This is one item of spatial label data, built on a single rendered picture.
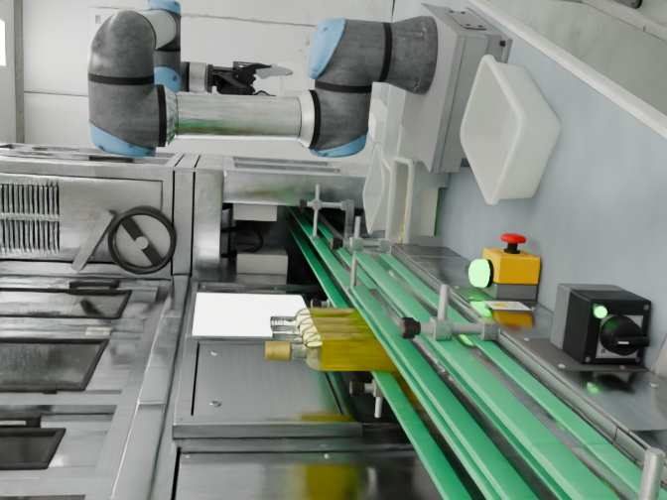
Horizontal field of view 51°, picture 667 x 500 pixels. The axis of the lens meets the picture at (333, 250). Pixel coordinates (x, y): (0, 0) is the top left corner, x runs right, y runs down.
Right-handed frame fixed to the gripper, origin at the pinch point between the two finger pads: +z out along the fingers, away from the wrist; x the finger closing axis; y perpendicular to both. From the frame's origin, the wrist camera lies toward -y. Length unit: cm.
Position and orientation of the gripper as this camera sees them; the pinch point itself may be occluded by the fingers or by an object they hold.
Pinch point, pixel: (287, 86)
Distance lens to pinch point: 181.1
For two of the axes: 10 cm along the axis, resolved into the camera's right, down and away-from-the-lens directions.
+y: -1.2, -5.1, 8.5
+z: 9.9, 0.4, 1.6
